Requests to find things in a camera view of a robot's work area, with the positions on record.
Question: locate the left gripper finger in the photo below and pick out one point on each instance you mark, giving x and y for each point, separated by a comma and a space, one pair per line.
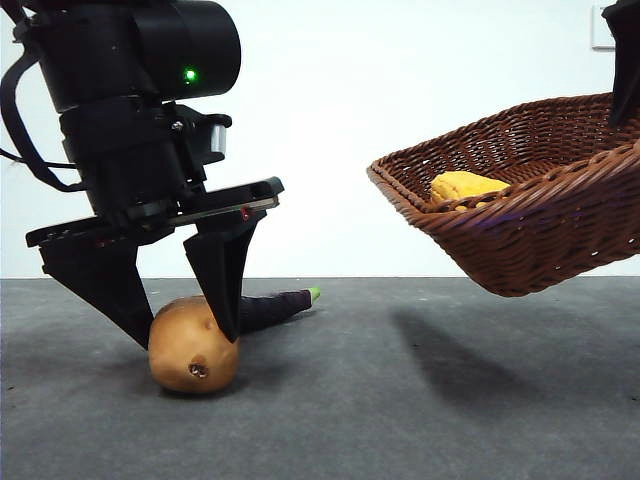
225, 270
105, 285

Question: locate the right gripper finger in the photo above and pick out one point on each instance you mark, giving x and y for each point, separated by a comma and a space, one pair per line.
625, 65

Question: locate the purple eggplant with green stem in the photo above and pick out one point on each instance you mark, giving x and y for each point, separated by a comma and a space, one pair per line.
272, 310

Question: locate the brown potato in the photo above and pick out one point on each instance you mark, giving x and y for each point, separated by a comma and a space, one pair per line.
190, 355

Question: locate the yellow corn cob piece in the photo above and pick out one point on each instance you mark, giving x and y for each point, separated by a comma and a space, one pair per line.
465, 187

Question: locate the brown wicker basket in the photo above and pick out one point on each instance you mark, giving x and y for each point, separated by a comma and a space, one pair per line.
525, 240

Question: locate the white wall socket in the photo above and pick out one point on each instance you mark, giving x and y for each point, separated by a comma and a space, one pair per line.
602, 27

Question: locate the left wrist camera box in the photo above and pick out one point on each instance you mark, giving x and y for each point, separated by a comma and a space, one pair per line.
215, 137

